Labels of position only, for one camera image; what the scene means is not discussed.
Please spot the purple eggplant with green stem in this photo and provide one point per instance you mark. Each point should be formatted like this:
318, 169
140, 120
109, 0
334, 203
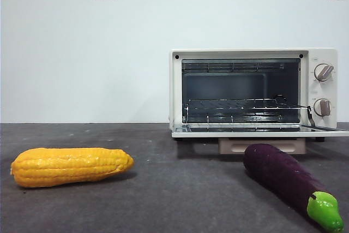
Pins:
272, 167

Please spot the black oven foot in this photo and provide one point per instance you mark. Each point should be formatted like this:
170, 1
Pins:
180, 139
320, 139

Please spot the cream oven knob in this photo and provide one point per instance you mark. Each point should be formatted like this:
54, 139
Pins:
321, 72
321, 107

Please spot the cream toaster oven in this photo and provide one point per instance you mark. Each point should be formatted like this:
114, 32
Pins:
331, 94

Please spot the yellow corn cob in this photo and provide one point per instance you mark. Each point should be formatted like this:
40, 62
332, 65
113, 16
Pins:
68, 167

